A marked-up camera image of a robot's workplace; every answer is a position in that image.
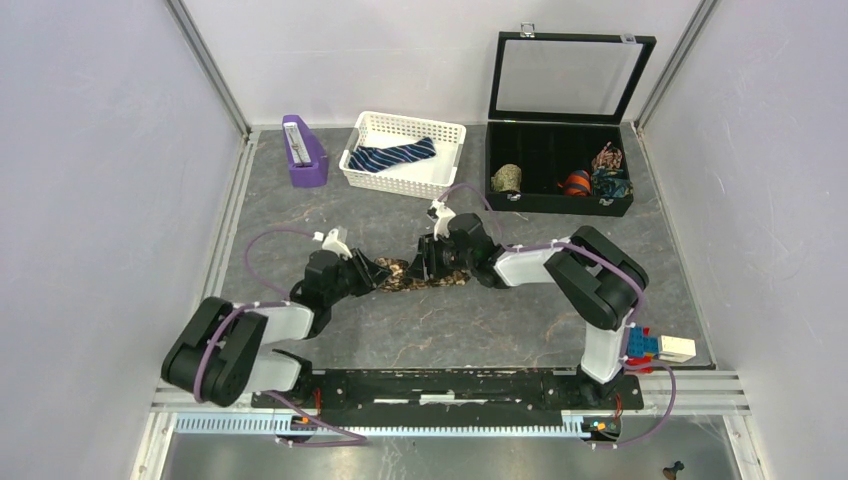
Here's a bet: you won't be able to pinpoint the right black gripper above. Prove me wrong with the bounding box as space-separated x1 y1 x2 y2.
405 230 475 281

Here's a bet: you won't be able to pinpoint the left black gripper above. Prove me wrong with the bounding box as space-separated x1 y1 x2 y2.
325 246 392 305

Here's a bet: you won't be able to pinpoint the brown floral tie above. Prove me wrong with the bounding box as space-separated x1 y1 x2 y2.
375 257 471 293

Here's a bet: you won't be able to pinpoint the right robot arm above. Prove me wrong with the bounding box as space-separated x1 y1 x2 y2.
406 213 649 408

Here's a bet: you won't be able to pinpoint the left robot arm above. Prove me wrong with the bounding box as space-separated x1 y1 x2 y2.
160 250 392 408

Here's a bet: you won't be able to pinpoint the white plastic basket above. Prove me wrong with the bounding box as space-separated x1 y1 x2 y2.
339 111 467 199

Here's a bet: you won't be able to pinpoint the navy striped tie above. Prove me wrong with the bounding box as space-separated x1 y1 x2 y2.
348 137 437 173

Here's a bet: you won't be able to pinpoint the olive rolled tie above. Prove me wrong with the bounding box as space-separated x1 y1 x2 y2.
490 163 522 194

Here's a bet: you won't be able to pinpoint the purple metronome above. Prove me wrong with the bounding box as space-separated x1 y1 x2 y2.
282 115 329 188

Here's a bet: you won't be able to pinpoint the orange navy rolled tie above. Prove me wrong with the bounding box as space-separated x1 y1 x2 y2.
558 170 592 197

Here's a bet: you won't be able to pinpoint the teal patterned tie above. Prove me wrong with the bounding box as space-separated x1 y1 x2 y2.
590 168 634 199

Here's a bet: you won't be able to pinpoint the black display case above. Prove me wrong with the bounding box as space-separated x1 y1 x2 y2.
483 32 657 217

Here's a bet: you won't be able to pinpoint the pink patterned tie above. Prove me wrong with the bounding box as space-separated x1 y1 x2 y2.
591 142 624 171

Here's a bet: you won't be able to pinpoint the colourful toy blocks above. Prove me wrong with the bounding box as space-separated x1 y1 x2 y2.
626 326 697 365

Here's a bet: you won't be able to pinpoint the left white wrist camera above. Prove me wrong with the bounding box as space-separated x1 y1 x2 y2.
313 226 353 260

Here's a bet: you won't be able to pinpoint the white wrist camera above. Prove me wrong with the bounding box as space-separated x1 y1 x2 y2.
313 226 353 260
427 199 456 240

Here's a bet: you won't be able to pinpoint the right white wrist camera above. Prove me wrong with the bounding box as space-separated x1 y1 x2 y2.
427 199 456 240

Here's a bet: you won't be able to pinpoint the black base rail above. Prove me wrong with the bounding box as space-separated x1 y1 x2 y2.
287 368 644 427

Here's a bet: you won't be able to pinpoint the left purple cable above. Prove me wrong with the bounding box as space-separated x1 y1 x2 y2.
192 228 369 448

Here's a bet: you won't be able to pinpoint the purple cable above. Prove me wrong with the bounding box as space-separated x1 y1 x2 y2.
438 183 678 450
192 228 369 448

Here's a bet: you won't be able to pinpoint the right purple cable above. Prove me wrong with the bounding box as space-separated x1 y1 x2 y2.
438 183 678 450

